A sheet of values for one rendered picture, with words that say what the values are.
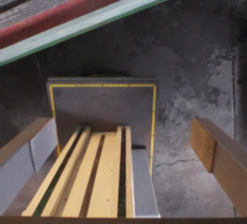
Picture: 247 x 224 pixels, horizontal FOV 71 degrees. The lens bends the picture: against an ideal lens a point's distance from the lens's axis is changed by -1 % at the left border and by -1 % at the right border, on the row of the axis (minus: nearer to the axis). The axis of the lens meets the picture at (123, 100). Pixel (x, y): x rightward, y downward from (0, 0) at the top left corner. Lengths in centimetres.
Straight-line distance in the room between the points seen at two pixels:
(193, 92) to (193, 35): 43
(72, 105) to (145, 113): 46
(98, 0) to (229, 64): 122
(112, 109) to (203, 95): 78
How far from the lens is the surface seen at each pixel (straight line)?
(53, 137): 17
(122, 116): 113
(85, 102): 113
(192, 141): 17
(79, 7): 59
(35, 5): 61
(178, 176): 186
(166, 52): 140
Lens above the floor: 137
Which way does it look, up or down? 73 degrees down
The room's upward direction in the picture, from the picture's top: 177 degrees counter-clockwise
